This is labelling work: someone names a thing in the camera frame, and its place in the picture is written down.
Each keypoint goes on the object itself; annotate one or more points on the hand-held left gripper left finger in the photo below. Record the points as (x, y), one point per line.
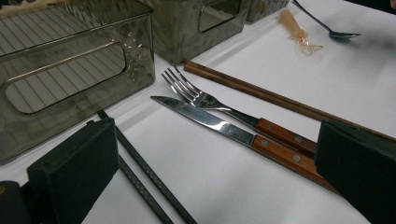
(71, 174)

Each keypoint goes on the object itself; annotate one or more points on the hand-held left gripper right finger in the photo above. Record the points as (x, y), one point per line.
(358, 168)

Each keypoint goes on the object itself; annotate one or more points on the black chopstick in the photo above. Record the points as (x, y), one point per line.
(149, 174)
(143, 191)

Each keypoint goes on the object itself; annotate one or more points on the brown wooden chopstick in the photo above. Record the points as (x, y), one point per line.
(264, 97)
(264, 92)

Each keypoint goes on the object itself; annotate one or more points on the dark metal spoon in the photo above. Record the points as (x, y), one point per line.
(342, 35)

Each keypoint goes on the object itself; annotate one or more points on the dark chopstick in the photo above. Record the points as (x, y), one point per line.
(218, 124)

